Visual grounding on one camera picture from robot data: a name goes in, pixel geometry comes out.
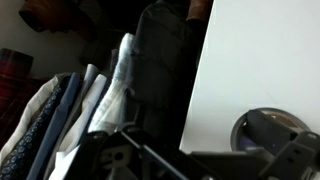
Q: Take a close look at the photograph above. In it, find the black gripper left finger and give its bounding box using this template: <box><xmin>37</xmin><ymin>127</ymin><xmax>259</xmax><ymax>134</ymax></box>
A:
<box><xmin>64</xmin><ymin>130</ymin><xmax>109</xmax><ymax>180</ymax></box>

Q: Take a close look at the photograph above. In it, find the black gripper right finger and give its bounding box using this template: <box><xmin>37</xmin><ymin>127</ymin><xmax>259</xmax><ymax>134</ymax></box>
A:
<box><xmin>246</xmin><ymin>109</ymin><xmax>320</xmax><ymax>180</ymax></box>

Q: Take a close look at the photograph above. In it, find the white table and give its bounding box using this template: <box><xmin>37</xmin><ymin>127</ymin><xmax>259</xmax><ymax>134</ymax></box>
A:
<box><xmin>179</xmin><ymin>0</ymin><xmax>320</xmax><ymax>155</ymax></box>

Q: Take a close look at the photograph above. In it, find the round metal door pull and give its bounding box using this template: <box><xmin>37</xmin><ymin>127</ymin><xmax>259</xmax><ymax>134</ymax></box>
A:
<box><xmin>229</xmin><ymin>107</ymin><xmax>312</xmax><ymax>158</ymax></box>

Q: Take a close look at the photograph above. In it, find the navy dotted shirt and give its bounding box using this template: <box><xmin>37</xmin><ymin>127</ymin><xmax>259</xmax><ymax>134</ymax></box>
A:
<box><xmin>0</xmin><ymin>76</ymin><xmax>73</xmax><ymax>180</ymax></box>

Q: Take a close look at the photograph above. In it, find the cream shirt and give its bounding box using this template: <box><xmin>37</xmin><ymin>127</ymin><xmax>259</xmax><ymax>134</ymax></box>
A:
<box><xmin>0</xmin><ymin>74</ymin><xmax>66</xmax><ymax>166</ymax></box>

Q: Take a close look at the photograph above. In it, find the red plaid shirt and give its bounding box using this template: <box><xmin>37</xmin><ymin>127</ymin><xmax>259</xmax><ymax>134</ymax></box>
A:
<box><xmin>0</xmin><ymin>47</ymin><xmax>43</xmax><ymax>149</ymax></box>

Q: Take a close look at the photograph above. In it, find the brown leather boot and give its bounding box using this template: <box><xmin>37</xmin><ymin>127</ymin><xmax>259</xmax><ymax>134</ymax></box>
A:
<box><xmin>18</xmin><ymin>0</ymin><xmax>83</xmax><ymax>35</ymax></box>

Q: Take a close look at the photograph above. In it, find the brown leather shoe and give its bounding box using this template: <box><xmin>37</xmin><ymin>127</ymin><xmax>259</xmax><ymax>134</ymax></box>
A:
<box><xmin>185</xmin><ymin>0</ymin><xmax>215</xmax><ymax>23</ymax></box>

